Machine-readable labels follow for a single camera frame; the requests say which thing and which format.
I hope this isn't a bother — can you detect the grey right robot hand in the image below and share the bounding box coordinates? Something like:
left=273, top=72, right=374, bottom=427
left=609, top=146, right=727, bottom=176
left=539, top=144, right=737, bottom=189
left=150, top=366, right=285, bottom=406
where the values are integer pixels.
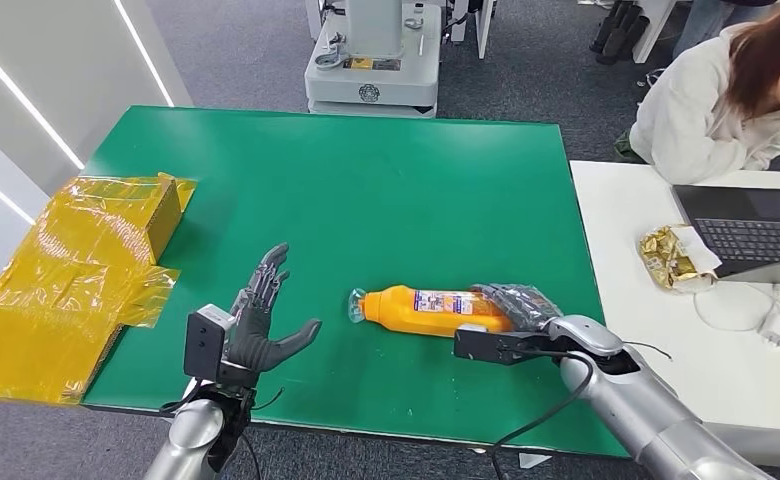
left=469, top=283, right=564, bottom=333

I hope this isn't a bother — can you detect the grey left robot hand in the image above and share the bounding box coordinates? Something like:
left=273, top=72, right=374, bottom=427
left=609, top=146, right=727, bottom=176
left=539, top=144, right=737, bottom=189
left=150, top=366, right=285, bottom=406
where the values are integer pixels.
left=227, top=242, right=323, bottom=389

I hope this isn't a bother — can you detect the orange plastic bottle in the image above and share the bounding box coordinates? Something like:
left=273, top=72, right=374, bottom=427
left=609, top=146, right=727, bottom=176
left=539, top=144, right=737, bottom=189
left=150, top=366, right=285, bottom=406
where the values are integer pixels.
left=348, top=284, right=516, bottom=339

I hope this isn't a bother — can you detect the gold foil snack wrapper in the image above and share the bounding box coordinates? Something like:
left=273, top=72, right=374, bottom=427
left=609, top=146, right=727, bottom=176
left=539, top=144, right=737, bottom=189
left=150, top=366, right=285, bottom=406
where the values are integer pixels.
left=638, top=225, right=723, bottom=295

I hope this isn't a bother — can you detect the dark green bag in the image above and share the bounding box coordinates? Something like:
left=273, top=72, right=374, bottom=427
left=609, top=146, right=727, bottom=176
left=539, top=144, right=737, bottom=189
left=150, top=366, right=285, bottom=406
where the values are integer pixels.
left=613, top=129, right=648, bottom=165

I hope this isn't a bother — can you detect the yellow taped cardboard box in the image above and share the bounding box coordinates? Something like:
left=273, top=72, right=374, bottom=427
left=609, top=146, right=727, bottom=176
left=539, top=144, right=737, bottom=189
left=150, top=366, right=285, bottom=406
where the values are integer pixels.
left=0, top=172, right=198, bottom=407

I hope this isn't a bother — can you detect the dark grey laptop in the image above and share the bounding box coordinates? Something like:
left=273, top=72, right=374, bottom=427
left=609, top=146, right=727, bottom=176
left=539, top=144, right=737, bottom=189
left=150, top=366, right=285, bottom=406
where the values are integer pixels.
left=671, top=185, right=780, bottom=287

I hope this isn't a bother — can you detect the person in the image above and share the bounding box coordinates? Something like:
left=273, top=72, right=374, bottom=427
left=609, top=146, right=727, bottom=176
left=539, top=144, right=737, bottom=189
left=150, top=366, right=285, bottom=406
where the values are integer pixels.
left=628, top=0, right=780, bottom=187
left=671, top=0, right=779, bottom=61

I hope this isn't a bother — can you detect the white charger plug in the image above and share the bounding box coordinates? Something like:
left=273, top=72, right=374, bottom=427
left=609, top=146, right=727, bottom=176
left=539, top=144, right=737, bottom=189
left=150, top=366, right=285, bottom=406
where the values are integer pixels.
left=757, top=314, right=780, bottom=349

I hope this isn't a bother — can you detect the grey wheeled machine base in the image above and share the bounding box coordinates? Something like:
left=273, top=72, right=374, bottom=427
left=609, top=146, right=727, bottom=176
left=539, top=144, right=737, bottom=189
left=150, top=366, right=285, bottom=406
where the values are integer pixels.
left=304, top=0, right=444, bottom=119

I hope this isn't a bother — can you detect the white furniture panel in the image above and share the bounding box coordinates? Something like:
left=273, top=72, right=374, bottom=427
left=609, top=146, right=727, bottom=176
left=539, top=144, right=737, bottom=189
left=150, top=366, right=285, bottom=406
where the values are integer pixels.
left=449, top=0, right=497, bottom=61

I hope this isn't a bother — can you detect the white desk leg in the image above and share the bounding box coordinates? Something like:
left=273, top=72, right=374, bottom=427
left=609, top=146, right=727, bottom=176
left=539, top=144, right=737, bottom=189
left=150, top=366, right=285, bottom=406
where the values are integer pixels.
left=631, top=0, right=679, bottom=64

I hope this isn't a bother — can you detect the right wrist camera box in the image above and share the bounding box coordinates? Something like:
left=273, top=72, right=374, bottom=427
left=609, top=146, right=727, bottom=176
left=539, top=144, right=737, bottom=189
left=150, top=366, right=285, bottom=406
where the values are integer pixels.
left=454, top=324, right=554, bottom=367

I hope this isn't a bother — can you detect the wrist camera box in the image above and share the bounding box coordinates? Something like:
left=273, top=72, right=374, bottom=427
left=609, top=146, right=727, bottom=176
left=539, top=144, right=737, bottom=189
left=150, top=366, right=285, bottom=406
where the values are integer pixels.
left=454, top=324, right=554, bottom=367
left=183, top=304, right=238, bottom=384

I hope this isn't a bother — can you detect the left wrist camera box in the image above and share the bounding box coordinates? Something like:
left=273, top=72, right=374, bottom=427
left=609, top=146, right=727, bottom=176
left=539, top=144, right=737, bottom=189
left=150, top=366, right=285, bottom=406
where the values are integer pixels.
left=183, top=304, right=238, bottom=384

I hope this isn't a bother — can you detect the white charger cable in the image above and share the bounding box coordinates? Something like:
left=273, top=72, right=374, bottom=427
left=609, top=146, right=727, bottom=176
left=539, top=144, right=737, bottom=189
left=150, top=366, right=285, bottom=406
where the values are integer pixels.
left=693, top=281, right=780, bottom=334

